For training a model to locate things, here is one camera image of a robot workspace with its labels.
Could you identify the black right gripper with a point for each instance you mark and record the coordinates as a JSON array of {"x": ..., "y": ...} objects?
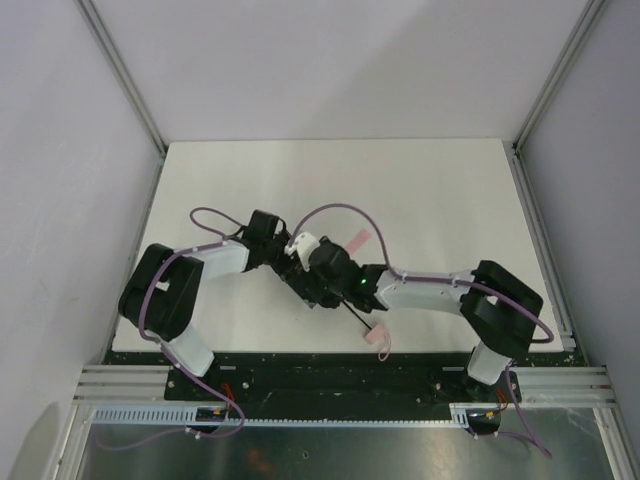
[{"x": 332, "y": 298}]

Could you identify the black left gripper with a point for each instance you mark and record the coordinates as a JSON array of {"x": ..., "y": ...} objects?
[{"x": 287, "y": 266}]

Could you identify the pink and black folding umbrella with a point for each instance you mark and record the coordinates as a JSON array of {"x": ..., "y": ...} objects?
[{"x": 377, "y": 335}]

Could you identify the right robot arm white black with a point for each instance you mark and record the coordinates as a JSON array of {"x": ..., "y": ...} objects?
[{"x": 499, "y": 307}]

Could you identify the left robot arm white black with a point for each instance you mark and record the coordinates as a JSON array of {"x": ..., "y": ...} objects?
[{"x": 160, "y": 296}]

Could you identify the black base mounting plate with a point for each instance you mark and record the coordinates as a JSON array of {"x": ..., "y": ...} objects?
[{"x": 405, "y": 386}]

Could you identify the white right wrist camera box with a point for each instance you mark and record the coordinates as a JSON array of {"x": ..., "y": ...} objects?
[{"x": 302, "y": 247}]

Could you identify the grey slotted cable duct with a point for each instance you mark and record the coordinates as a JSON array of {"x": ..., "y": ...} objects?
[{"x": 205, "y": 416}]

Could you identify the aluminium frame rail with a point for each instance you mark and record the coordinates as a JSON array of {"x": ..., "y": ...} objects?
[{"x": 565, "y": 387}]

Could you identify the left aluminium corner post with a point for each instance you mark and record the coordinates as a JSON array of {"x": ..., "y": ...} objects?
[{"x": 105, "y": 42}]

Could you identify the aluminium corner post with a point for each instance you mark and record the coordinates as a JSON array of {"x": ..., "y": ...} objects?
[
  {"x": 105, "y": 42},
  {"x": 580, "y": 33}
]

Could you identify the right aluminium corner post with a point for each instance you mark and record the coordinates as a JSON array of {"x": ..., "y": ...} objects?
[{"x": 580, "y": 33}]

